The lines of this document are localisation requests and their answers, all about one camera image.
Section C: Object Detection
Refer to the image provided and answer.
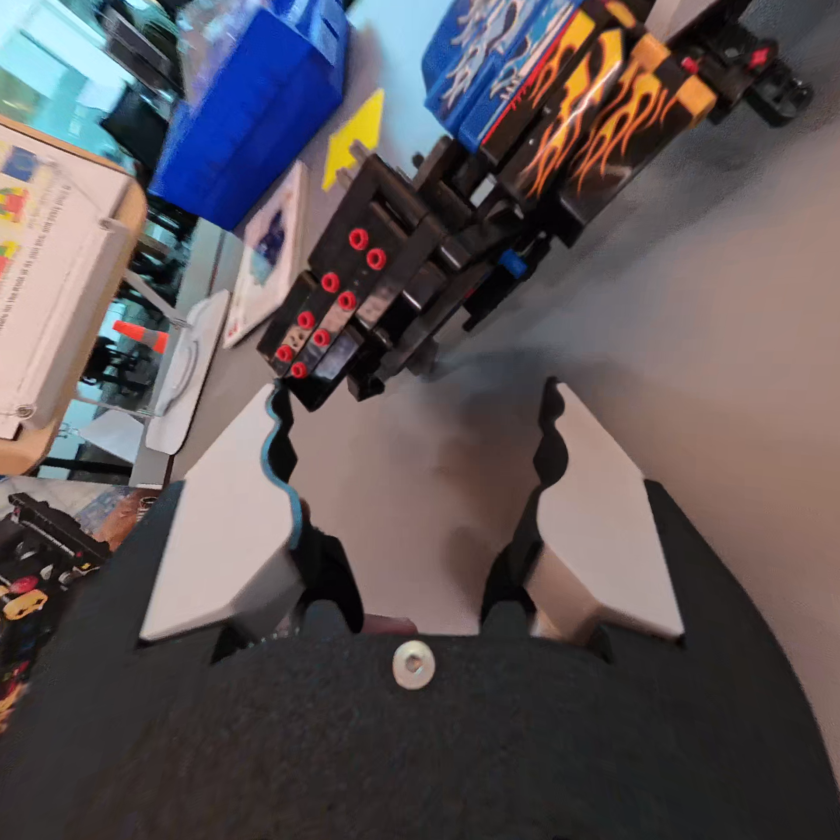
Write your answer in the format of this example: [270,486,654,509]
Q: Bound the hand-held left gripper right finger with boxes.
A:
[524,377,686,648]

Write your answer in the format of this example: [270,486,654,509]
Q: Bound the printed instruction sheet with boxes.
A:
[0,125,136,427]

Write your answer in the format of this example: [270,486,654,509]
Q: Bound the clear plastic bag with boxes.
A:
[176,0,284,101]

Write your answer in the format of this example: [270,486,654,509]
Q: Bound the orange traffic cone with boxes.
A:
[112,319,169,354]

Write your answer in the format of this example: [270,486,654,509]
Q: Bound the lego instruction booklet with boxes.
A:
[223,161,310,349]

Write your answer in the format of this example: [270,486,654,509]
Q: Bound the yellow arrow sticker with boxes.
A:
[322,88,385,193]

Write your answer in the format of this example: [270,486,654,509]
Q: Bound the monster truck lego box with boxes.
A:
[0,476,166,731]

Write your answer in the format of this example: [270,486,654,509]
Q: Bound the blue storage bin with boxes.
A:
[147,0,349,232]

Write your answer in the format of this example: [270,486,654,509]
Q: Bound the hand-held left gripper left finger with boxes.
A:
[139,382,312,641]

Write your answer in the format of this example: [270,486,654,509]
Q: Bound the instruction sheet on stand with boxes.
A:
[0,115,231,475]

